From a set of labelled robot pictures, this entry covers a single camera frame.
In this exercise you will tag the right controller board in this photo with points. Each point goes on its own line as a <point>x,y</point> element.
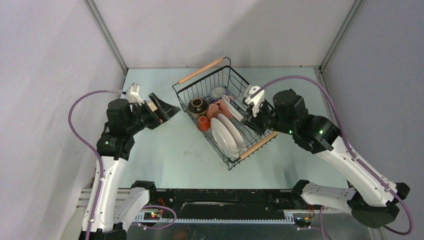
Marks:
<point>303,222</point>

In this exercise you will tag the right wooden rack handle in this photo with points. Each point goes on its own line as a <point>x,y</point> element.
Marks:
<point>259,144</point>

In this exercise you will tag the dark brown glazed bowl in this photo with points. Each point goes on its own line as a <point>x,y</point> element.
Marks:
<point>198,107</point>

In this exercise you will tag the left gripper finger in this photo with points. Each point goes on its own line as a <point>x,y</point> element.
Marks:
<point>165,112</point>
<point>155,100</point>

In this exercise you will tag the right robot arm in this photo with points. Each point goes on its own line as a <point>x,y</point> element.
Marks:
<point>371,198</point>

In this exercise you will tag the green rim Hao Wei plate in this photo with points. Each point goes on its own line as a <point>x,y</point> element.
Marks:
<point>234,108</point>

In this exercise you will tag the wooden rack handle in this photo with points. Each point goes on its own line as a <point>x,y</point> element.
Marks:
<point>199,71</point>
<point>259,144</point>

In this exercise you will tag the orange cup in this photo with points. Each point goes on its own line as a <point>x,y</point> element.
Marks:
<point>203,124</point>

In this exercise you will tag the green red rim plate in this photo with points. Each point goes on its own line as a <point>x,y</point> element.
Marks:
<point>241,145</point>

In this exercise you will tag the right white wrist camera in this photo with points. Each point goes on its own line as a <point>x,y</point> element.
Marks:
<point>254,96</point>

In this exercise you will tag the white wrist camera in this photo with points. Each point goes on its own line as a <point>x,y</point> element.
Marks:
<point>254,96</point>
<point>133,94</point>

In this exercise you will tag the large pink cup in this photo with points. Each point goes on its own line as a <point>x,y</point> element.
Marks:
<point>223,109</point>

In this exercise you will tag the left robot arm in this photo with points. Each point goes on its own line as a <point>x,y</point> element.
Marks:
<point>125,118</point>

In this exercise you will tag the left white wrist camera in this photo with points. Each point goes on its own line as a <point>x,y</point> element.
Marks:
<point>133,94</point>

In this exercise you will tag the left wooden rack handle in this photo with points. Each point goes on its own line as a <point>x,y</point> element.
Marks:
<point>199,71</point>

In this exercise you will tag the Just To Eat plate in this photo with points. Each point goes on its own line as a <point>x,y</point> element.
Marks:
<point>223,138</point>

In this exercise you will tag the left controller board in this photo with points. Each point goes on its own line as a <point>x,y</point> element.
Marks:
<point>150,216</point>

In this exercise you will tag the controller board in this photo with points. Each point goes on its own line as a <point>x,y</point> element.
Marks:
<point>150,216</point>
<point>303,222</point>

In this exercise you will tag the small pink cup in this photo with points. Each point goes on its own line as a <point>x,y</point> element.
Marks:
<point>212,111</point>

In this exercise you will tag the blue white patterned cup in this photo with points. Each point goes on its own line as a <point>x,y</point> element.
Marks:
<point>216,93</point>

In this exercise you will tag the black wire dish rack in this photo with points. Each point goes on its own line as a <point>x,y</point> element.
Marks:
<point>199,84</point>

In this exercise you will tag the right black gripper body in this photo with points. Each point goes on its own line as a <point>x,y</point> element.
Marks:
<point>266,119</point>

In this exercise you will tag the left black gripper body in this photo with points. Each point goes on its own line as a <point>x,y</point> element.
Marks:
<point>144,117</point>

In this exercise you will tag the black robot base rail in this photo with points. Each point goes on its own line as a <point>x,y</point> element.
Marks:
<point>229,204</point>

